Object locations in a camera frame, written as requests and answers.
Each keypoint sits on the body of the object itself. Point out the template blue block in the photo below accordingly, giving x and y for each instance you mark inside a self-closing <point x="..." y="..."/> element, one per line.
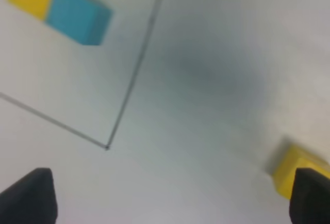
<point x="85" y="21"/>

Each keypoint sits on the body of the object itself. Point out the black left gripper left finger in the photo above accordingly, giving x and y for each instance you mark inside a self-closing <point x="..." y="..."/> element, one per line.
<point x="31" y="199"/>

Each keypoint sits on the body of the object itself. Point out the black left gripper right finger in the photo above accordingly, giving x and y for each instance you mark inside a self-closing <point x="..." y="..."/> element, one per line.
<point x="309" y="202"/>

